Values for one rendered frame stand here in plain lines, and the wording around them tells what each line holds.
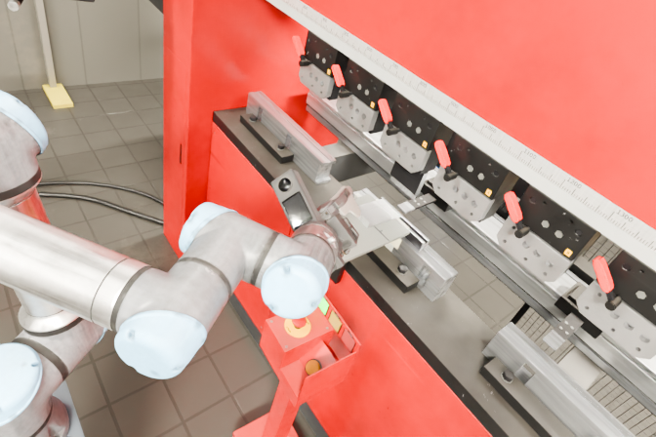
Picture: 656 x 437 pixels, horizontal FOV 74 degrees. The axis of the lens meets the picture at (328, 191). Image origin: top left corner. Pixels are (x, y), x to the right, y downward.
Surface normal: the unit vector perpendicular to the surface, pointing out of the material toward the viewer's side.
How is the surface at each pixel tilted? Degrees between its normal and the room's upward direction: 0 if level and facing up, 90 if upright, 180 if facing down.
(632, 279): 90
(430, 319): 0
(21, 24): 90
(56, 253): 14
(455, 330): 0
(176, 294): 0
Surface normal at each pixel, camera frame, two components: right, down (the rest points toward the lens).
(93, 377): 0.22, -0.77
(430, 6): -0.77, 0.24
